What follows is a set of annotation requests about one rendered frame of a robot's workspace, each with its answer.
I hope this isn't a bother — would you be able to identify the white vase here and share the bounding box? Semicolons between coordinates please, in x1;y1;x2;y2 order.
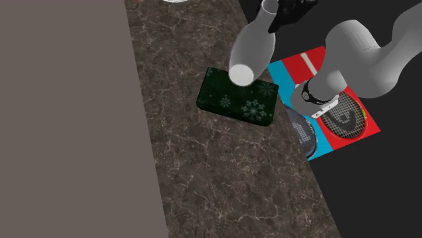
229;0;281;87

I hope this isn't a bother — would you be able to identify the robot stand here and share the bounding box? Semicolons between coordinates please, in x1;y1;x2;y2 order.
266;45;382;162

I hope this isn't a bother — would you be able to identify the dark green snowflake box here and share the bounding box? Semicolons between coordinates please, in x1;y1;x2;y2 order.
195;66;280;128

